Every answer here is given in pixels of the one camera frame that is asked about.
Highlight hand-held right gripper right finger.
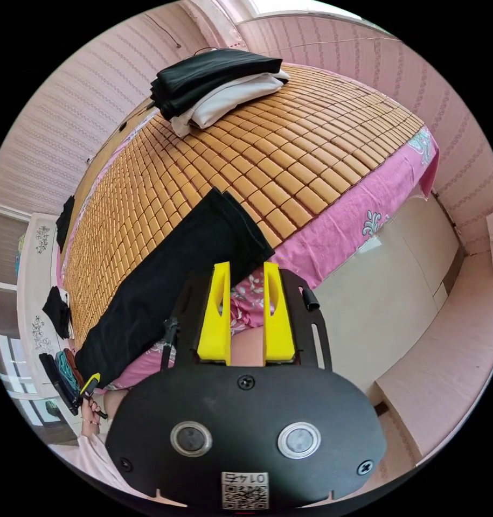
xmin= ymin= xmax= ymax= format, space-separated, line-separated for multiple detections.
xmin=263 ymin=261 xmax=295 ymax=362

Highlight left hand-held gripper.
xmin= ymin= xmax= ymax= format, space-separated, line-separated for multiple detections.
xmin=79 ymin=372 xmax=109 ymax=420

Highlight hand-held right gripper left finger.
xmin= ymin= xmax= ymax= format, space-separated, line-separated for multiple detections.
xmin=197 ymin=261 xmax=232 ymax=367

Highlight black long pants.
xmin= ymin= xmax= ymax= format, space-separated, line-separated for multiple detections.
xmin=74 ymin=187 xmax=276 ymax=389

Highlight person's left hand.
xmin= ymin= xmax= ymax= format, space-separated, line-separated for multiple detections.
xmin=81 ymin=397 xmax=105 ymax=424

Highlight colourful pile of clothes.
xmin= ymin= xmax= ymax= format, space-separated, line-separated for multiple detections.
xmin=39 ymin=348 xmax=86 ymax=417

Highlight person's body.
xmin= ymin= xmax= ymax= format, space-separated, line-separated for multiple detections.
xmin=48 ymin=268 xmax=303 ymax=500

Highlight window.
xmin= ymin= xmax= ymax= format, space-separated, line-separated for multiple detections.
xmin=0 ymin=330 xmax=50 ymax=429

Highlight black and white garment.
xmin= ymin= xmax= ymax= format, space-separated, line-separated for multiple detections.
xmin=41 ymin=285 xmax=74 ymax=341

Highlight white cupboard with flower print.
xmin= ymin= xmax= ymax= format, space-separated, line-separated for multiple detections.
xmin=16 ymin=212 xmax=77 ymax=401

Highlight bed with woven mat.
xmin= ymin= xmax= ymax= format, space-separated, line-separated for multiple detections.
xmin=54 ymin=61 xmax=466 ymax=404

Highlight black and white clothes pile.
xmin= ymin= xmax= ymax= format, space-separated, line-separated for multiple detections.
xmin=150 ymin=48 xmax=292 ymax=138

